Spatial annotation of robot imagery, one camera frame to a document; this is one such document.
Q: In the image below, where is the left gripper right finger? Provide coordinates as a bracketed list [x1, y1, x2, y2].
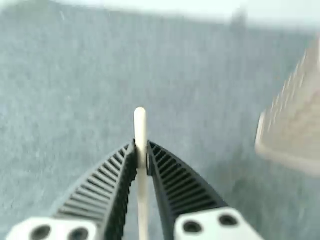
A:
[146, 139, 266, 240]

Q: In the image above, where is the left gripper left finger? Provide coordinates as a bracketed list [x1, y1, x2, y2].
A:
[4, 140, 139, 240]

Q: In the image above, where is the wooden chopstick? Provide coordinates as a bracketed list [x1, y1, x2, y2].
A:
[133, 107, 150, 240]

